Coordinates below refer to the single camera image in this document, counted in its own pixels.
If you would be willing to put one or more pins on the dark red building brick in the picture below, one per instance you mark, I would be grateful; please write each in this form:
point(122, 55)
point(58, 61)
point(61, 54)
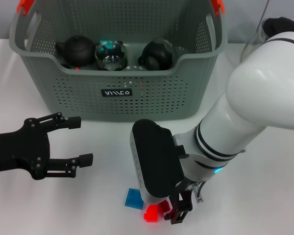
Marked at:
point(164, 206)

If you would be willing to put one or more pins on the teal square block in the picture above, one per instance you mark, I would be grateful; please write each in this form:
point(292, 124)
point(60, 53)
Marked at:
point(106, 45)

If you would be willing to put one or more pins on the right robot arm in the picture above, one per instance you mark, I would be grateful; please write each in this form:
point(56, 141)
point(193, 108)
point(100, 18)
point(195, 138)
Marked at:
point(259, 98)

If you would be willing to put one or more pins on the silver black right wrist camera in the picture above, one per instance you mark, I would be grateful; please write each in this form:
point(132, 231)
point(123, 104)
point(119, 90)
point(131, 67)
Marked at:
point(156, 159)

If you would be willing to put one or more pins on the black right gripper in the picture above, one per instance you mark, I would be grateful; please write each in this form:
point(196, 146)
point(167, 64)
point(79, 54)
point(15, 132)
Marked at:
point(186, 187)

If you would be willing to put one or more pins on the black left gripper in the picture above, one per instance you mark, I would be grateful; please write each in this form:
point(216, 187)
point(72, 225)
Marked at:
point(17, 151)

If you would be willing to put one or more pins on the grey-green perforated storage basket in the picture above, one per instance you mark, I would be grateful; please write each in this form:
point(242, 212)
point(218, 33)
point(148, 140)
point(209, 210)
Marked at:
point(100, 102)

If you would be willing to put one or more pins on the blue square block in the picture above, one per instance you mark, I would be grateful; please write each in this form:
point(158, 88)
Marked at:
point(132, 198)

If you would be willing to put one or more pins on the bright red slope block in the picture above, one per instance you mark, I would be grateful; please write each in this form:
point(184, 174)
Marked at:
point(150, 214)

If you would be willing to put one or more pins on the black clay teapot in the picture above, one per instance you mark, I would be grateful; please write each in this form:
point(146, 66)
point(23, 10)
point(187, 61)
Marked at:
point(77, 50)

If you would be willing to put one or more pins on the glass teacup with black sleeve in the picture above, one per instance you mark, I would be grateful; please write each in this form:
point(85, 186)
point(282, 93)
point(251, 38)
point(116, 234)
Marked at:
point(154, 54)
point(110, 58)
point(134, 68)

